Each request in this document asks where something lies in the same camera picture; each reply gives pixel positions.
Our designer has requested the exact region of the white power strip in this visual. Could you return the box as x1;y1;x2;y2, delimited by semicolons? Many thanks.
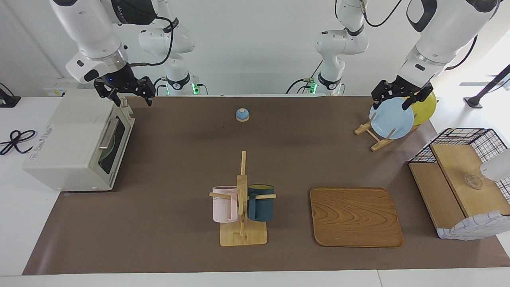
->
43;78;86;97

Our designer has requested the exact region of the wooden mug rack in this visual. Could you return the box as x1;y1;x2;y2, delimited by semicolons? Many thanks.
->
210;151;277;247

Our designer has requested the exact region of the light blue plate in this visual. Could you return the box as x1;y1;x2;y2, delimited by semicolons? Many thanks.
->
369;98;415;140

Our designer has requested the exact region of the yellow plate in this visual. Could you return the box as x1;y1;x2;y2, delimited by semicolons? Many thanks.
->
402;90;437;126

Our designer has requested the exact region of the beige toaster oven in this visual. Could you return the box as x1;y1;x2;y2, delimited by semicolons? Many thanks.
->
23;88;136;192

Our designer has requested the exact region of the knotted black cable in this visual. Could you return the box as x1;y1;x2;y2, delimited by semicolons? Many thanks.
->
0;130;37;156

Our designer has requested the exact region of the black stand with pole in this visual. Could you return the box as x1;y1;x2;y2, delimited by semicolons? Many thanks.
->
464;64;510;109

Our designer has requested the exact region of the dark teal mug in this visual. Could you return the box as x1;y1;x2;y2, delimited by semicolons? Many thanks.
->
247;184;275;222

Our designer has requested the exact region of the black clamp mount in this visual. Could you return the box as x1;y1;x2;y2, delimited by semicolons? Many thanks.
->
0;83;21;108

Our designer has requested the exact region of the toaster oven glass door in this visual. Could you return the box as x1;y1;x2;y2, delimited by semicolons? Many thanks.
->
92;107;136;189

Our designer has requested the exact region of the black wire basket with cloth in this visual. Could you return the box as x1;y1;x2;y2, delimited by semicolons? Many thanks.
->
408;128;510;240

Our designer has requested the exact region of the brown table mat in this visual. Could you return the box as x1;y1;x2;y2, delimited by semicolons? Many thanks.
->
22;95;510;275

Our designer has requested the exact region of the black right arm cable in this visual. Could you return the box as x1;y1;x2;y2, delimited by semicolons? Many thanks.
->
127;16;178;67

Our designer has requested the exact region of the brown wooden tray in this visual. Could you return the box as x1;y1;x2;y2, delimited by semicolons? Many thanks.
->
310;187;404;248

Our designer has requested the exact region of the wooden plate rack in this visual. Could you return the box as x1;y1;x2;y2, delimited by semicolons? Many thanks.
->
354;114;419;152

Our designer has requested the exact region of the pink mug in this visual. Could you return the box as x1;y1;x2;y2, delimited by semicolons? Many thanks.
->
212;186;239;223

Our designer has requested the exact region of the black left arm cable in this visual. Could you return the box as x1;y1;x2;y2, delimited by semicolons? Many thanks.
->
444;35;479;71

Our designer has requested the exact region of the stepped wooden shelf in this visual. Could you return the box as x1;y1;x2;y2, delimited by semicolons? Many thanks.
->
409;143;510;230

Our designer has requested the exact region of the white cylindrical object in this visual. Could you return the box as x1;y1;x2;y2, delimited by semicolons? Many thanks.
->
480;148;510;182

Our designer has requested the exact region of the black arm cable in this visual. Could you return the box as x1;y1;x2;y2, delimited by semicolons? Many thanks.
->
127;16;178;67
444;35;479;71

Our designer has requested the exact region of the small clear glass object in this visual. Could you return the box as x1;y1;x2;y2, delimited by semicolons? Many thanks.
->
464;174;483;190

